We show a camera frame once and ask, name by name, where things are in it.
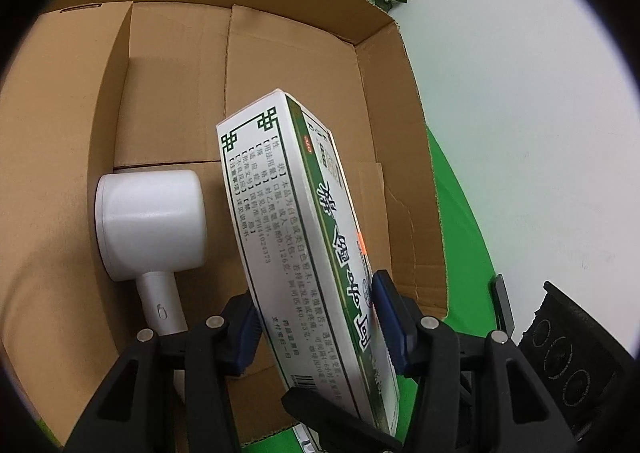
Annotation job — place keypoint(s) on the brown cardboard box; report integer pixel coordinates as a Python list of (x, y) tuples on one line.
[(175, 83)]

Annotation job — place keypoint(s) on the green tablecloth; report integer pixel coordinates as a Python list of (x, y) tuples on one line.
[(460, 258)]

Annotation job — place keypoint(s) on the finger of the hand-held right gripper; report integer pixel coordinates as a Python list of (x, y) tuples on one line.
[(502, 303)]

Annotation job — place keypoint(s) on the green and white medicine box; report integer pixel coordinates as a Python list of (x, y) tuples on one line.
[(300, 233)]

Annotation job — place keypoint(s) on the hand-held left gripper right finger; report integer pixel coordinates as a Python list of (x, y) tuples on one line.
[(390, 313)]

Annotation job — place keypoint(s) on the white hair dryer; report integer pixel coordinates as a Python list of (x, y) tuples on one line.
[(150, 223)]

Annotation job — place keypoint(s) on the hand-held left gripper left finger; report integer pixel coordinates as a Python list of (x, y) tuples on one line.
[(245, 335)]

